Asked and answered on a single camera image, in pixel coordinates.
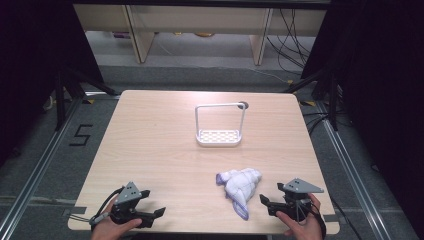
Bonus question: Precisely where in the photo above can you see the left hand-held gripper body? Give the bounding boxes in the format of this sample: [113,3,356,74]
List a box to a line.
[109,181,148,229]

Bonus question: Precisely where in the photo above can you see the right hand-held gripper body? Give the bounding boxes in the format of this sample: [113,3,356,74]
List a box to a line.
[281,177,325,223]

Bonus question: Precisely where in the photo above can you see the white cloth with purple lines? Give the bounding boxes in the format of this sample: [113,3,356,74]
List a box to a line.
[215,167,263,222]

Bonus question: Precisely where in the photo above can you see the white basket with handle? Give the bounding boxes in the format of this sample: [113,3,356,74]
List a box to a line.
[194,102,248,148]

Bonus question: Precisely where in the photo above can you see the person's right hand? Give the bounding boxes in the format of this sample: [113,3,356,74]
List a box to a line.
[275,192,326,240]

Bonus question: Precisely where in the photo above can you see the person's left hand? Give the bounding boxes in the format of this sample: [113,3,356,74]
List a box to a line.
[90,205,143,240]

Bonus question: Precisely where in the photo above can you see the black metal stand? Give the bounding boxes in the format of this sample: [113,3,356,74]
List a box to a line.
[283,66,342,132]
[53,64,120,132]

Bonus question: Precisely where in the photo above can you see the black curtain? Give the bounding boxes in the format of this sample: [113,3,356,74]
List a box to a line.
[0,0,105,168]
[301,0,424,239]

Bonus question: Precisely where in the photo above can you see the beige wooden desk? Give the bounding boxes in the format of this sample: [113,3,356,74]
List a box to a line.
[73,3,328,66]

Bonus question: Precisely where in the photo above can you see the left hand-held gripper cable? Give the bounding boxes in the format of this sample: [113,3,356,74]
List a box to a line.
[68,186,125,225]

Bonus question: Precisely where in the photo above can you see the hand-held gripper cable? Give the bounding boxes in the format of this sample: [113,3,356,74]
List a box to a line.
[68,186,125,225]
[308,199,328,240]

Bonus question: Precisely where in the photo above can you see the right hand-held gripper cable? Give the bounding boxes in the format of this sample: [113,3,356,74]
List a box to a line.
[308,199,328,240]

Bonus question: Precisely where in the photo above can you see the aluminium floor rail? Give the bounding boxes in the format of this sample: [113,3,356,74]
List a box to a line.
[315,99,394,240]
[0,96,83,240]

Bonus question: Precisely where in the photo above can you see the black floor cables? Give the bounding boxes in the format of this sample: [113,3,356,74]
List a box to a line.
[301,110,338,135]

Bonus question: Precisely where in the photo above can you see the white floor cable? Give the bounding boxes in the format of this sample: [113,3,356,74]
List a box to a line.
[246,65,292,84]

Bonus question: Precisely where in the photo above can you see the bundle of black cables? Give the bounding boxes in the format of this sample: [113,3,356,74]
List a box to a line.
[265,8,318,76]

